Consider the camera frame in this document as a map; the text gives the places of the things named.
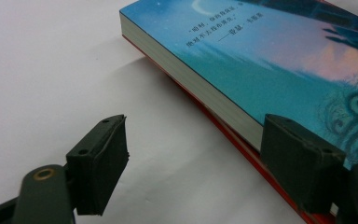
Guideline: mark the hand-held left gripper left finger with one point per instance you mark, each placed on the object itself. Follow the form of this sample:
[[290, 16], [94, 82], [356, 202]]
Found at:
[[96, 165]]

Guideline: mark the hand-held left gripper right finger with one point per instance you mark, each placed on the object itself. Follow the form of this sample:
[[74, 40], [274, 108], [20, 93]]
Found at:
[[301, 165]]

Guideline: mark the blue illustrated cover book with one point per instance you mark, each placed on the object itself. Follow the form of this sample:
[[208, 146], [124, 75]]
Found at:
[[230, 62]]

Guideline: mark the white table cover sheet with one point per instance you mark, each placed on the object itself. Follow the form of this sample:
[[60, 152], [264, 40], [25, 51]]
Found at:
[[59, 62]]

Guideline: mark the red book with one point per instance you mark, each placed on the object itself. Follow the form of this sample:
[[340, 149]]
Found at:
[[253, 155]]

